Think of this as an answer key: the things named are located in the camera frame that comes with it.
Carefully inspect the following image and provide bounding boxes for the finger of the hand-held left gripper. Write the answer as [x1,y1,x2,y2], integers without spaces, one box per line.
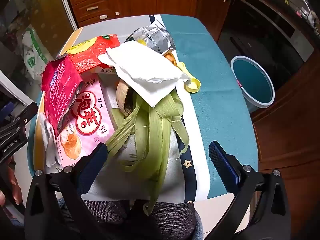
[10,103,38,126]

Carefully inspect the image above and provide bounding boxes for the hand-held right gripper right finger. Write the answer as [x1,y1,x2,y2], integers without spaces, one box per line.
[209,141,292,240]

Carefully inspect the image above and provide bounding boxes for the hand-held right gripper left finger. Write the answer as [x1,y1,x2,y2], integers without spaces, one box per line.
[24,142,108,240]

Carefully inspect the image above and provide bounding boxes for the pink snack box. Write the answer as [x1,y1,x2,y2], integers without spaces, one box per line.
[56,74,115,168]

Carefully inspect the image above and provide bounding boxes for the green corn husks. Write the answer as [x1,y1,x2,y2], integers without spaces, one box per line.
[105,90,192,217]

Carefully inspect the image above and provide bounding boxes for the teal round trash bin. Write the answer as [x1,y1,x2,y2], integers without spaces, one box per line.
[229,55,275,114]

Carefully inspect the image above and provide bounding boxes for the orange peel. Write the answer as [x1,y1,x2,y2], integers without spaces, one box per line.
[164,51,177,65]

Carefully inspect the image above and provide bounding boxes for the person's left hand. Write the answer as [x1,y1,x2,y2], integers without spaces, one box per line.
[0,155,24,207]

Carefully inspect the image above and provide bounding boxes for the crumpled white tissue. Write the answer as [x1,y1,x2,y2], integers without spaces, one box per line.
[39,112,63,168]

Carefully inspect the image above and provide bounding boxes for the dark red foil packet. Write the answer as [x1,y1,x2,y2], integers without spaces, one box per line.
[41,55,84,137]

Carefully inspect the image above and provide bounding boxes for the white and green plastic bag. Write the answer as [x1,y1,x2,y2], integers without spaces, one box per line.
[21,25,50,80]

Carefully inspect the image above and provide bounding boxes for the brown coconut shell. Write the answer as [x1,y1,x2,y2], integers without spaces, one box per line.
[116,79,137,117]

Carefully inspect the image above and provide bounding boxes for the yellow plastic measuring spoon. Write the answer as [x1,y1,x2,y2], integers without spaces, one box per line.
[176,62,201,93]

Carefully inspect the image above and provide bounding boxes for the red plastic bag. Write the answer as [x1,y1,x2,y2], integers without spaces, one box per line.
[65,34,121,74]

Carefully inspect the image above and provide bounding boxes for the person's leg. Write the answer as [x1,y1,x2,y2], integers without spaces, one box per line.
[56,197,203,240]

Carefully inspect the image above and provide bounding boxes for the white paper towel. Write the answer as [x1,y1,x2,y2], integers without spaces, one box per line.
[97,41,190,108]

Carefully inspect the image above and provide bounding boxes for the black built-in appliance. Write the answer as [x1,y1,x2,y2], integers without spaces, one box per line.
[216,0,315,80]

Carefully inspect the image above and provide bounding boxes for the silver green foil packet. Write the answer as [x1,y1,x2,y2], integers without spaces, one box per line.
[125,20,175,55]

